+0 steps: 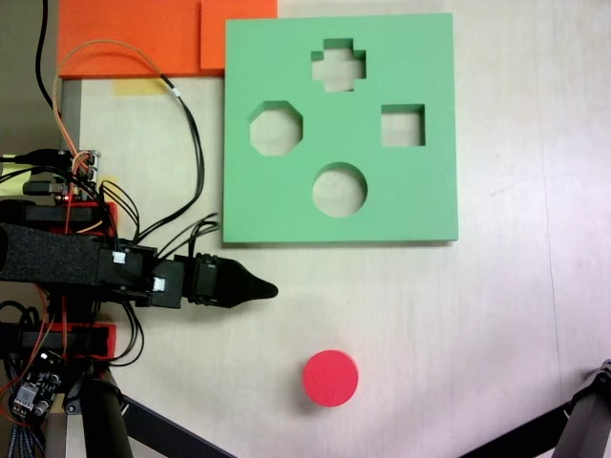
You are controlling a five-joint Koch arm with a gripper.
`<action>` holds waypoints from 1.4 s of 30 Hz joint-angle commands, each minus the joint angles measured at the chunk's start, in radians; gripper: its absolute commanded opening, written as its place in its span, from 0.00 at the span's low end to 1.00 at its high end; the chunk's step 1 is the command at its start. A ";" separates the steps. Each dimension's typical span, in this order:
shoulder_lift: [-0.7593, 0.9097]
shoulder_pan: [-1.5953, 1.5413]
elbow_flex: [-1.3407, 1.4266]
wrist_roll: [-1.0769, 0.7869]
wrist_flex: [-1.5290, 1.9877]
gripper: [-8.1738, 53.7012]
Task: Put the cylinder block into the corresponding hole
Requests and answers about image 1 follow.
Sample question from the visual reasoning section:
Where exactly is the orange wire loop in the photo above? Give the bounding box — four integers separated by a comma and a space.
52, 39, 168, 166

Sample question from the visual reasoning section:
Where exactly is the small black converter board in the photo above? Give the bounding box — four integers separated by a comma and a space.
8, 360, 64, 426

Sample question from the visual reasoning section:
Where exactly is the green shape sorter board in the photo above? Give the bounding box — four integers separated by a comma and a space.
221, 12, 460, 247

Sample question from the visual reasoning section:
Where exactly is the red cylinder block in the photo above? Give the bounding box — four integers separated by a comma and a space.
302, 349, 360, 408

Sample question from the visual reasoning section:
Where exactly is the red base clamp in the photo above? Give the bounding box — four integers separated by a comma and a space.
64, 200, 118, 239
45, 322, 118, 362

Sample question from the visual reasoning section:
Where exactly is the braided black white cable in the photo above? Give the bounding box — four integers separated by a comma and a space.
0, 422, 34, 458

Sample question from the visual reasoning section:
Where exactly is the large orange foam block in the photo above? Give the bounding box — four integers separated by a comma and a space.
56, 0, 225, 79

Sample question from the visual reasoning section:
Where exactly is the thick black tripod leg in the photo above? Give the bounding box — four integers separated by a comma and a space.
78, 376, 133, 458

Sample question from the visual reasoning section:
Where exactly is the thin black tripod strut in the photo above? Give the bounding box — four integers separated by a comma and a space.
116, 393, 238, 458

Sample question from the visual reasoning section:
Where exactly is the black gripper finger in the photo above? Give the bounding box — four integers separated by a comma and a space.
217, 256, 280, 310

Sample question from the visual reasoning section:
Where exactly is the motor controller circuit board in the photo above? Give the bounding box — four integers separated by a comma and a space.
55, 148, 104, 202

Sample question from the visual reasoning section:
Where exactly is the black power cable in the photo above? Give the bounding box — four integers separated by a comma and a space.
34, 0, 56, 112

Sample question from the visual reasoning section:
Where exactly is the yellow tape strip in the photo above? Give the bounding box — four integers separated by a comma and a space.
113, 78, 167, 97

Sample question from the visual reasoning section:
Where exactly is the black motor wire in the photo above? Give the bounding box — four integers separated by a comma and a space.
137, 74, 207, 242

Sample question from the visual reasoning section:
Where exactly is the yellow sticky note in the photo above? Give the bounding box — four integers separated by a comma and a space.
0, 161, 31, 196

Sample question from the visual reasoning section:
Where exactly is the black grey tripod leg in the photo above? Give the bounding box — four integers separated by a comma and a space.
456, 358, 611, 458

